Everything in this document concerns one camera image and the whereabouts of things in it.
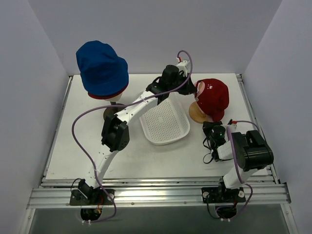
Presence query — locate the cream mannequin head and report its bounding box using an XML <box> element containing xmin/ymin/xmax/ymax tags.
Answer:
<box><xmin>104</xmin><ymin>92</ymin><xmax>123</xmax><ymax>102</ymax></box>

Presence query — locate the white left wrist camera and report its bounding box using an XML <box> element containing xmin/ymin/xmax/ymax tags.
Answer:
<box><xmin>176</xmin><ymin>60</ymin><xmax>191</xmax><ymax>77</ymax></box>

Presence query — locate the red cap with strap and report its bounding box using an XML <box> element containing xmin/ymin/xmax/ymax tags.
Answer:
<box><xmin>195</xmin><ymin>78</ymin><xmax>230</xmax><ymax>122</ymax></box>

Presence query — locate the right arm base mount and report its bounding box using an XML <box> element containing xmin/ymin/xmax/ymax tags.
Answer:
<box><xmin>201</xmin><ymin>187</ymin><xmax>246</xmax><ymax>222</ymax></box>

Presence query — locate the dark red bucket hat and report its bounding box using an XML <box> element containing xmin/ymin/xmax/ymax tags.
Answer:
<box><xmin>88</xmin><ymin>85</ymin><xmax>128</xmax><ymax>100</ymax></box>

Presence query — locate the blue bucket hat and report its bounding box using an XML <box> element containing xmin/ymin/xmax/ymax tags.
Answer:
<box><xmin>76</xmin><ymin>40</ymin><xmax>129</xmax><ymax>96</ymax></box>

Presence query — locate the pink baseball cap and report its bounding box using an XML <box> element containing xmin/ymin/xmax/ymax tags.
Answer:
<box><xmin>195</xmin><ymin>81</ymin><xmax>207</xmax><ymax>114</ymax></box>

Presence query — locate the aluminium rail frame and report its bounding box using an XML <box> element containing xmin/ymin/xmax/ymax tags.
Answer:
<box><xmin>28</xmin><ymin>73</ymin><xmax>290</xmax><ymax>209</ymax></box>

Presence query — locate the white plastic basket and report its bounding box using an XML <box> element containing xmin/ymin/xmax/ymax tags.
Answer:
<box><xmin>139</xmin><ymin>93</ymin><xmax>190</xmax><ymax>146</ymax></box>

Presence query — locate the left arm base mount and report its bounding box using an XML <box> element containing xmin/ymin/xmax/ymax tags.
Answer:
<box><xmin>69</xmin><ymin>188</ymin><xmax>113</xmax><ymax>221</ymax></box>

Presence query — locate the wooden hat stand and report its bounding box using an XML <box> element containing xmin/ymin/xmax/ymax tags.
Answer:
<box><xmin>189</xmin><ymin>102</ymin><xmax>208</xmax><ymax>124</ymax></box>

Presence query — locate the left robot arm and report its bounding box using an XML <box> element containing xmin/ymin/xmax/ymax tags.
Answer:
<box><xmin>78</xmin><ymin>62</ymin><xmax>196</xmax><ymax>204</ymax></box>

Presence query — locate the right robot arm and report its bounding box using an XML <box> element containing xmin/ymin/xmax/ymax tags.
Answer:
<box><xmin>202</xmin><ymin>119</ymin><xmax>274</xmax><ymax>201</ymax></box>

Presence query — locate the dark round mannequin stand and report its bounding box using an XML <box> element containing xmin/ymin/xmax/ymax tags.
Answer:
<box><xmin>103</xmin><ymin>101</ymin><xmax>124</xmax><ymax>119</ymax></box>

